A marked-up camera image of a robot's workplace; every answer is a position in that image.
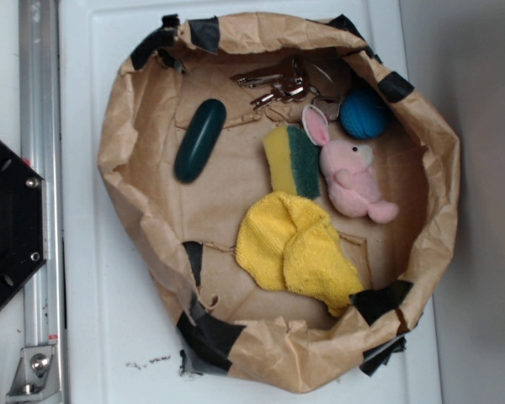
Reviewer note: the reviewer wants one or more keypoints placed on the yellow microfiber cloth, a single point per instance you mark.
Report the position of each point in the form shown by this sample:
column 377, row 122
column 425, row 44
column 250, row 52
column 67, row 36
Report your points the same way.
column 287, row 242

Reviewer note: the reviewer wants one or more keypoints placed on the yellow and green sponge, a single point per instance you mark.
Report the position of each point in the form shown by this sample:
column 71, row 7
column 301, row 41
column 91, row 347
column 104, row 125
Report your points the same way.
column 293, row 161

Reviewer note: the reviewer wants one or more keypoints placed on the dark green oblong capsule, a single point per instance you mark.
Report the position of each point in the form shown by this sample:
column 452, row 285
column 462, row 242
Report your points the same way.
column 199, row 140

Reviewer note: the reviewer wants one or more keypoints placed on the pink plush bunny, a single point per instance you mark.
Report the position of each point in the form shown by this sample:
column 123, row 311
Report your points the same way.
column 347, row 169

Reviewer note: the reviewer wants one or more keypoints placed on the silver key bunch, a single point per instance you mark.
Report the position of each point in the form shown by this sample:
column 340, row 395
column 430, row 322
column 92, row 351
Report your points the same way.
column 291, row 80

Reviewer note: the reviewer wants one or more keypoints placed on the blue ball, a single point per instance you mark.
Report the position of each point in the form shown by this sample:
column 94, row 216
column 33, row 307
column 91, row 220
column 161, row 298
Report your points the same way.
column 363, row 114

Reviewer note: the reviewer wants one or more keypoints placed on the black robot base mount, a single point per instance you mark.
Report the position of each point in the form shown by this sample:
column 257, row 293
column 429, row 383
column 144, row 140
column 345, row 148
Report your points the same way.
column 22, row 232

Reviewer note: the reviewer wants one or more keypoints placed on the aluminium extrusion rail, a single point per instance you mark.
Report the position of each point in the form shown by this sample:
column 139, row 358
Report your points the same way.
column 40, row 124

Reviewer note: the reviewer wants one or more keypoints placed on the metal corner bracket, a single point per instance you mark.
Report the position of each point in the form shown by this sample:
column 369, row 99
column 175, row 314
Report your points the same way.
column 32, row 380

